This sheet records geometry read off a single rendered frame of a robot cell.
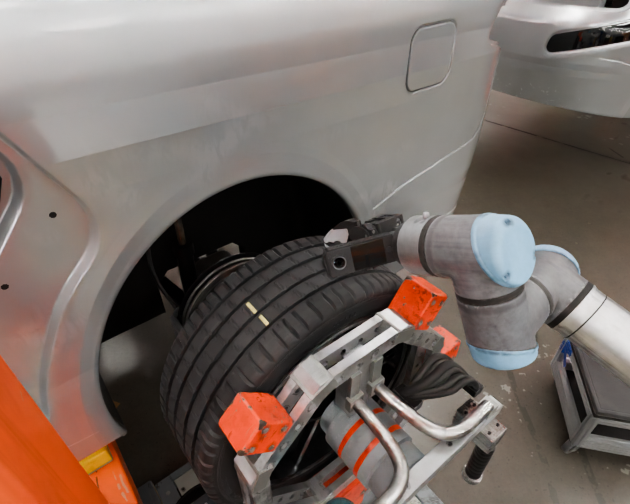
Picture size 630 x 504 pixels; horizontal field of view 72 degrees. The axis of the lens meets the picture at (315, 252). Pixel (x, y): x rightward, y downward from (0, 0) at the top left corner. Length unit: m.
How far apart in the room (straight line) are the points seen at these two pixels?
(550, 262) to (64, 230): 0.79
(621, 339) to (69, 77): 0.86
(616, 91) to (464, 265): 2.63
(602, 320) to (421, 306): 0.32
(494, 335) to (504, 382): 1.69
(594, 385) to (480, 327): 1.42
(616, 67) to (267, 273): 2.54
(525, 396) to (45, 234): 2.02
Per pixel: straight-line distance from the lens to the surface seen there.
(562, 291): 0.73
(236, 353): 0.83
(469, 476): 1.14
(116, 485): 1.27
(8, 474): 0.33
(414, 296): 0.91
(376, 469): 0.97
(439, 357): 0.95
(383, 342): 0.85
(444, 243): 0.59
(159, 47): 0.78
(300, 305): 0.82
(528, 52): 3.08
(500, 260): 0.56
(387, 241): 0.69
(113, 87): 0.76
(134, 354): 2.41
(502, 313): 0.61
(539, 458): 2.16
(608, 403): 1.99
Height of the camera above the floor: 1.77
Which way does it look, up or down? 39 degrees down
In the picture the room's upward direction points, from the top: straight up
